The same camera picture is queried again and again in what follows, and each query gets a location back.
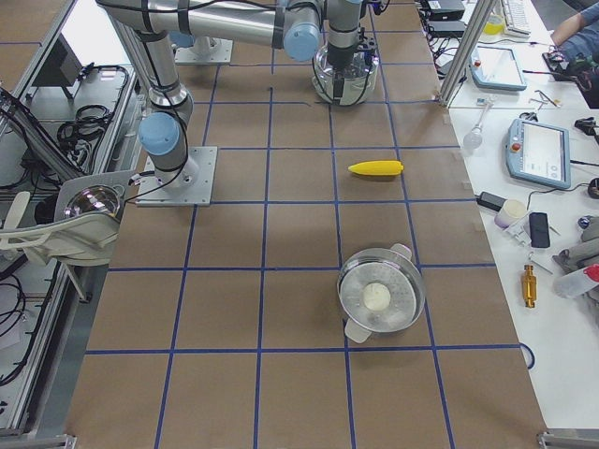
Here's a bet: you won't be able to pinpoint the glass pot lid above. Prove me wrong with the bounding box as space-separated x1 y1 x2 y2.
312 39 379 97

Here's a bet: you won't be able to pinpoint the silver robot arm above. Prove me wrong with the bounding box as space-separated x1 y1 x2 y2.
99 1 379 207

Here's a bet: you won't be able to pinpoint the yellow toy corn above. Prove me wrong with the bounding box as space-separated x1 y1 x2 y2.
347 160 404 177

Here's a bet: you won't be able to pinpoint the white paper cup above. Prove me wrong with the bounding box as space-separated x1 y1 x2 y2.
494 199 528 228

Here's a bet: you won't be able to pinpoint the gold brass fitting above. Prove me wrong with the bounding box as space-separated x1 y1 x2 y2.
520 264 537 309

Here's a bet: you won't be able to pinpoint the grey chair with bowl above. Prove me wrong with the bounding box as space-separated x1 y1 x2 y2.
1 170 134 303

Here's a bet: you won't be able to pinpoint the black power adapter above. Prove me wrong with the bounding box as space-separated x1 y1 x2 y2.
475 192 506 212

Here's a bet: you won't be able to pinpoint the near teach pendant tablet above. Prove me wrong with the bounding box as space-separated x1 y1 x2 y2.
504 119 571 190

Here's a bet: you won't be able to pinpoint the steel steamer pot with lid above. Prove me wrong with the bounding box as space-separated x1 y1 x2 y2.
337 243 426 343

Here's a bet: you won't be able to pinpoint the pale green electric pot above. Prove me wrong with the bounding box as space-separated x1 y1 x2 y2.
310 44 378 108

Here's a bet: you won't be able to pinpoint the black scissors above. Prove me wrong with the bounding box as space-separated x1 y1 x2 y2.
519 111 538 122

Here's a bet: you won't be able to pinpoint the teach pendant tablet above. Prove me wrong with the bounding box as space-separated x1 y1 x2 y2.
470 46 527 92
504 119 571 190

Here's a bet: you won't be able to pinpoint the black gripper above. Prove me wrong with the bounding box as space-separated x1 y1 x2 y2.
327 28 376 65

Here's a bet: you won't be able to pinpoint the far teach pendant tablet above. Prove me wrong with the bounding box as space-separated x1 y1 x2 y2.
470 46 527 92

